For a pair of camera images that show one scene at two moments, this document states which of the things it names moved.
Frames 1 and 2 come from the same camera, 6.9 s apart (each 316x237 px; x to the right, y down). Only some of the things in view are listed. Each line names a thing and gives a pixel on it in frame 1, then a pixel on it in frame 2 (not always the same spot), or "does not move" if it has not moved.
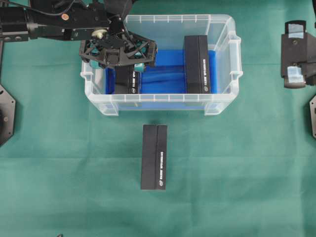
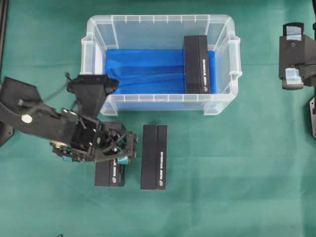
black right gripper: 301,51 does not move
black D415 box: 154,157 does not move
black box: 127,81 -> 109,174
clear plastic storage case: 199,60 does not move
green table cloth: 69,170 does not move
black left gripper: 117,47 -> 94,140
